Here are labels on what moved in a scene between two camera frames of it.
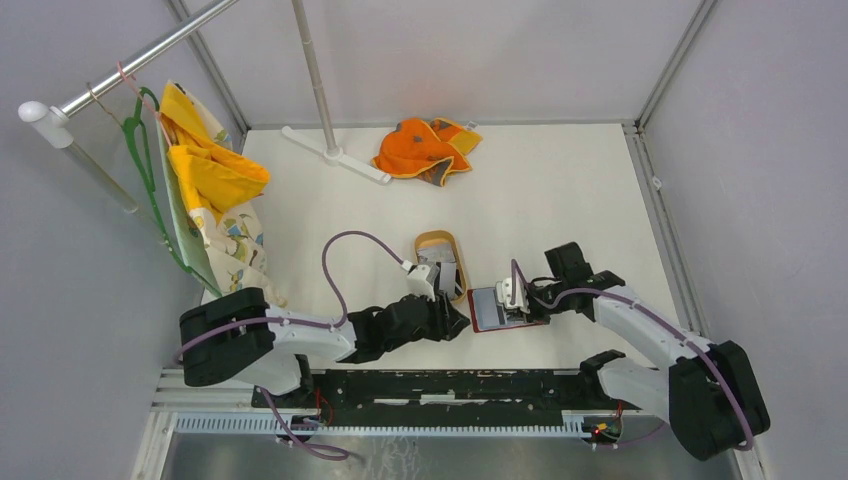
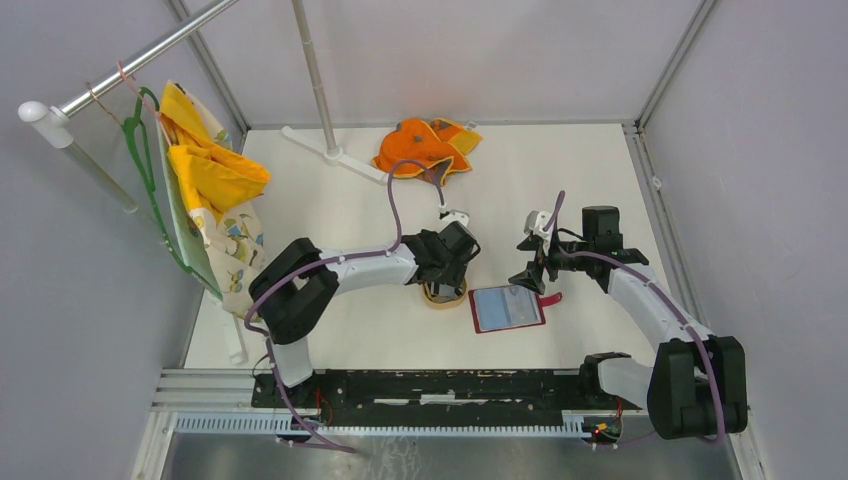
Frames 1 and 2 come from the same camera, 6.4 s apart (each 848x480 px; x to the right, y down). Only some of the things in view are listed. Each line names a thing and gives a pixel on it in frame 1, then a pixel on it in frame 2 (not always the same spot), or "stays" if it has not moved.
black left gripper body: x=436 y=326 -> x=453 y=271
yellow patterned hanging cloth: x=209 y=184 stays
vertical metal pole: x=314 y=74 stays
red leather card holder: x=485 y=315 stays
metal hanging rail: x=51 y=123 stays
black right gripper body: x=545 y=294 -> x=549 y=256
